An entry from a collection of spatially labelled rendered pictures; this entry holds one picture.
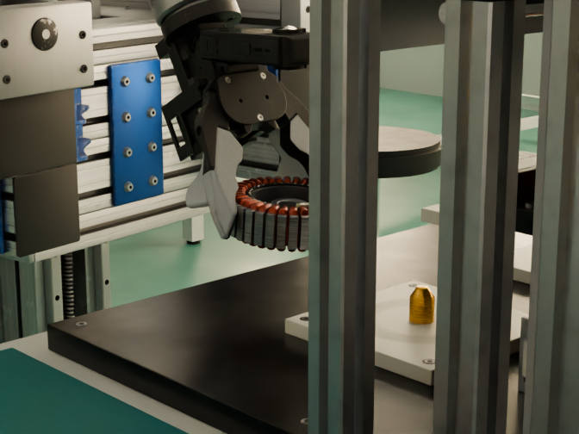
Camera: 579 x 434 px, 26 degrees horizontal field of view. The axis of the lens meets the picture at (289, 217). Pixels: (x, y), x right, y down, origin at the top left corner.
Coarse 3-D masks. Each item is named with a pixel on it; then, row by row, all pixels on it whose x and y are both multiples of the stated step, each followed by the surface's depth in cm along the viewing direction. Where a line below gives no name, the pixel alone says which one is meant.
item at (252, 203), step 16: (288, 176) 110; (240, 192) 105; (256, 192) 107; (272, 192) 108; (288, 192) 109; (304, 192) 109; (240, 208) 102; (256, 208) 102; (272, 208) 101; (288, 208) 102; (304, 208) 101; (240, 224) 102; (256, 224) 101; (272, 224) 101; (288, 224) 101; (304, 224) 101; (240, 240) 103; (256, 240) 102; (272, 240) 101; (288, 240) 102; (304, 240) 101
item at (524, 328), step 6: (522, 318) 85; (522, 324) 85; (522, 330) 85; (522, 336) 85; (522, 342) 85; (522, 348) 85; (522, 354) 85; (522, 360) 85; (522, 378) 86; (522, 384) 86; (522, 390) 86
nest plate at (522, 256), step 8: (520, 248) 117; (528, 248) 117; (520, 256) 114; (528, 256) 114; (520, 264) 111; (528, 264) 111; (520, 272) 110; (528, 272) 110; (520, 280) 110; (528, 280) 110
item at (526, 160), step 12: (528, 156) 89; (528, 168) 85; (528, 180) 85; (528, 192) 85; (528, 204) 84; (432, 216) 90; (516, 216) 84; (528, 216) 83; (516, 228) 84; (528, 228) 83
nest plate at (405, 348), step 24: (384, 288) 105; (408, 288) 105; (432, 288) 105; (384, 312) 99; (408, 312) 99; (384, 336) 93; (408, 336) 93; (432, 336) 93; (384, 360) 90; (408, 360) 88; (432, 360) 88; (432, 384) 87
